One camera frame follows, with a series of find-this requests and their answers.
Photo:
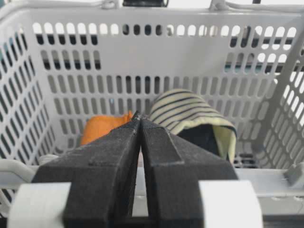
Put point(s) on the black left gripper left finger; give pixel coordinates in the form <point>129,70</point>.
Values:
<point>102,176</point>

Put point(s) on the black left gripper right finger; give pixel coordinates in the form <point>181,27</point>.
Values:
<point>173,168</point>

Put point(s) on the striped cream fabric slipper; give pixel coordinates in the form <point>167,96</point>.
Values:
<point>188,115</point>

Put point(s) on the grey plastic shopping basket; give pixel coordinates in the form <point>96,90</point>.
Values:
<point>62,62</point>

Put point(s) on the orange cloth item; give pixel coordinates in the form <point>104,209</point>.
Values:
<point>101,125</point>

